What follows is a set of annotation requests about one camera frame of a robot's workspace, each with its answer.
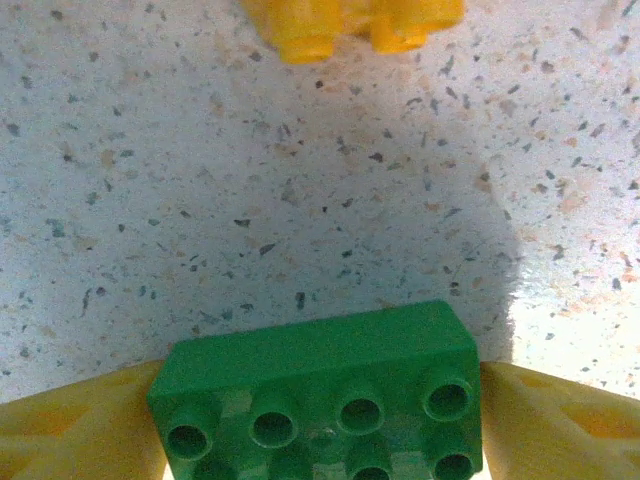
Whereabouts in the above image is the yellow lego brick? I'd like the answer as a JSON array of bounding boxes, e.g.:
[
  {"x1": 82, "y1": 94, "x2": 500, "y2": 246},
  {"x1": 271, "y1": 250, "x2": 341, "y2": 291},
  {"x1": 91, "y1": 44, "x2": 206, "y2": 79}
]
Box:
[{"x1": 239, "y1": 0, "x2": 464, "y2": 65}]

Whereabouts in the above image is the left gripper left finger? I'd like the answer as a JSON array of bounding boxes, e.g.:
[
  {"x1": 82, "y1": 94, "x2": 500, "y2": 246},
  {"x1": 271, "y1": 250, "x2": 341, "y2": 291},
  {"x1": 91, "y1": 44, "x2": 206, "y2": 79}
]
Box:
[{"x1": 0, "y1": 359, "x2": 169, "y2": 480}]

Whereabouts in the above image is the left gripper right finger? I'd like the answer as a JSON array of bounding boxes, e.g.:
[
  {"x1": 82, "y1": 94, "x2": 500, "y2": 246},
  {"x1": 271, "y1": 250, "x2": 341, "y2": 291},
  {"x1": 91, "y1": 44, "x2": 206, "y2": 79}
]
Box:
[{"x1": 477, "y1": 360, "x2": 640, "y2": 480}]

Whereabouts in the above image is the green lego brick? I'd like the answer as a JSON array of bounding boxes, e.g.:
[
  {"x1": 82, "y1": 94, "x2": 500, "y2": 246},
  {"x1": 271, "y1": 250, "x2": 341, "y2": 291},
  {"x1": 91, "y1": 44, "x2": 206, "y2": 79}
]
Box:
[{"x1": 146, "y1": 298, "x2": 484, "y2": 480}]

